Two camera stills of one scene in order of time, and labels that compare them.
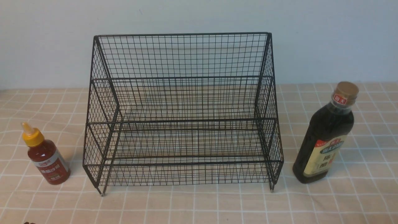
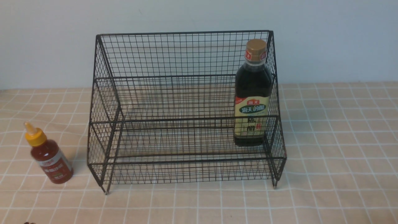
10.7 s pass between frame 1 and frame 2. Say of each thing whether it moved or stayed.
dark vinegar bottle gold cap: moved
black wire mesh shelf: stayed
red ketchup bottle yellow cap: stayed
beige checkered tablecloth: stayed
